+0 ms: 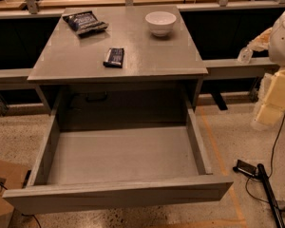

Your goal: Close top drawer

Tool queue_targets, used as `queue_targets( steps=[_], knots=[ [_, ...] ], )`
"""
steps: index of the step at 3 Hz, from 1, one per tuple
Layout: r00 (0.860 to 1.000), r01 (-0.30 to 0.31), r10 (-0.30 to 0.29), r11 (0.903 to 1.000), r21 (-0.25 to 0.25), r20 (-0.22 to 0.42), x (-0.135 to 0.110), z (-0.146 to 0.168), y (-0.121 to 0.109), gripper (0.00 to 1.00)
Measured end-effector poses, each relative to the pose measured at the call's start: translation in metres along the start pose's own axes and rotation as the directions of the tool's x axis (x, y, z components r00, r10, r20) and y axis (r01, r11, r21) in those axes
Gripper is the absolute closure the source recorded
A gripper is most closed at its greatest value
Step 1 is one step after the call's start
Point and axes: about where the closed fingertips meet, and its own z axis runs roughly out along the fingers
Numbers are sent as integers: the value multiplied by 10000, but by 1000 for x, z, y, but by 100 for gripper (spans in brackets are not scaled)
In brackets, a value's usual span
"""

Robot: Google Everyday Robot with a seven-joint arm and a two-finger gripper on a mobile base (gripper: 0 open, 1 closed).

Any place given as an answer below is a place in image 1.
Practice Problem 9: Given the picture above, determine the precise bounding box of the grey top drawer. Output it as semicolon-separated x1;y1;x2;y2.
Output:
2;88;235;216

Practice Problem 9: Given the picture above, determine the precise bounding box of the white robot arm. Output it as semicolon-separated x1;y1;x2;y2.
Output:
247;10;285;130

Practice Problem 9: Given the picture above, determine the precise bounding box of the grey drawer cabinet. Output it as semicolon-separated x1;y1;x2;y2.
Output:
28;6;207;120

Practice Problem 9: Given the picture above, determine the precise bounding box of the clear sanitizer pump bottle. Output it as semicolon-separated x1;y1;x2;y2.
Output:
237;47;253;64

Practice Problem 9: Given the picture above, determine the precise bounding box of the black floor stand right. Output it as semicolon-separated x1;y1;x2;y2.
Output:
233;160;285;228

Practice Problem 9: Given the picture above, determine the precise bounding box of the white ceramic bowl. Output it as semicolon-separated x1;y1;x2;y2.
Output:
145;11;177;37

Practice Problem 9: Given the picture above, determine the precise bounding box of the small dark snack packet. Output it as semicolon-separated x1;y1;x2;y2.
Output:
103;47;124;68

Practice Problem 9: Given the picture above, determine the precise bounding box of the dark blue chip bag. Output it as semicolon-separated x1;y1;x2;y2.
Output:
63;10;109;35

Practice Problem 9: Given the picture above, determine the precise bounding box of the cardboard box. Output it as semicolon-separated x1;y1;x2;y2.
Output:
0;160;29;228

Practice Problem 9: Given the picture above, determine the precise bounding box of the black floor cable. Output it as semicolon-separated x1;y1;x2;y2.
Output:
244;109;285;228

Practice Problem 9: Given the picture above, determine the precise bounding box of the grey metal rail shelf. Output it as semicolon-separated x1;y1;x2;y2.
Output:
0;57;278;90

